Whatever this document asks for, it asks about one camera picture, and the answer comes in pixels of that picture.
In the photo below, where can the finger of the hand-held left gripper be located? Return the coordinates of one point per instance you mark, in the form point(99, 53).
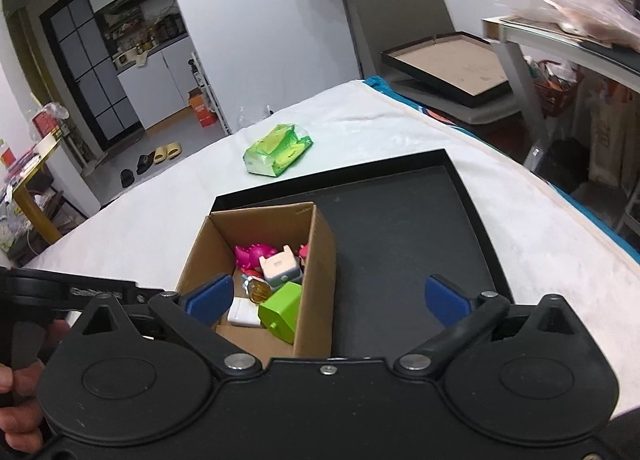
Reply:
point(147, 293)

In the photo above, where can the orange basket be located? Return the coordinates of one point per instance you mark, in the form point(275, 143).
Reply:
point(560, 90)

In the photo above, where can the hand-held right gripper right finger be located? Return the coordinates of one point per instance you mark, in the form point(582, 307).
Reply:
point(447, 297)

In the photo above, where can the black picture frame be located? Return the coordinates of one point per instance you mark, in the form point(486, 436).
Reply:
point(450, 65)

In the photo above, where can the black tray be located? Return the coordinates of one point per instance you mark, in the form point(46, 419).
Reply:
point(400, 240)

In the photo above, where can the cardboard box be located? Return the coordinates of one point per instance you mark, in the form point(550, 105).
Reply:
point(320, 290)

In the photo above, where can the black grid door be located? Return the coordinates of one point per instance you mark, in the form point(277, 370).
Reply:
point(90, 75)

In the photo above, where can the green wet wipes pack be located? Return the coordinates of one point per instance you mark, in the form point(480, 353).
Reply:
point(277, 150)

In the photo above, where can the red box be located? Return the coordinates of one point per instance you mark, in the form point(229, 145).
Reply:
point(46, 123)

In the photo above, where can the orange carton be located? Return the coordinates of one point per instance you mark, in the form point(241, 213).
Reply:
point(202, 110)

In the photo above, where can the beige slipper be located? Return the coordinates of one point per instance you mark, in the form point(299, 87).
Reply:
point(160, 155)
point(172, 150)

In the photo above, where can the pink dinosaur toy figure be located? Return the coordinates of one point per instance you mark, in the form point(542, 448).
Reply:
point(252, 255)

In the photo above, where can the white kitchen cabinet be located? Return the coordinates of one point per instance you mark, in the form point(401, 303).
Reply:
point(155, 85)

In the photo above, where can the cluttered kitchen shelf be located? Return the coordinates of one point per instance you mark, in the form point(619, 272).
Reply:
point(140, 25)

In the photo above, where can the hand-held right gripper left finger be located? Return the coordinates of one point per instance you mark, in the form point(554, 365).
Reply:
point(210, 297)

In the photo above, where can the black slipper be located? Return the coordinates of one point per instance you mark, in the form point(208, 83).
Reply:
point(127, 178)
point(145, 163)

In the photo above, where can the white metal rack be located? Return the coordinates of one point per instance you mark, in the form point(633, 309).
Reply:
point(210, 95)

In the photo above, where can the grey metal table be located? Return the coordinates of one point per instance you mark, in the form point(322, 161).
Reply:
point(520, 70)

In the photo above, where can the black bin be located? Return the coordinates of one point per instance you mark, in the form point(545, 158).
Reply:
point(565, 165)

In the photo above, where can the green hexagonal toy block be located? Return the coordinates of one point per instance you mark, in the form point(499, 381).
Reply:
point(280, 310)

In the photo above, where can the small white box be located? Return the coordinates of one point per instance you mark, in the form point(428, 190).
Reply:
point(244, 312)

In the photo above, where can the rabbit cube toy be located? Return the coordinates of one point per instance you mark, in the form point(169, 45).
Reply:
point(277, 267)

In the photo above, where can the person's left hand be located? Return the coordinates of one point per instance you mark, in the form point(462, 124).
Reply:
point(20, 420)

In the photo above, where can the white paper bag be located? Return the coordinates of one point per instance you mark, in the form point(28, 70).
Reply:
point(610, 140)

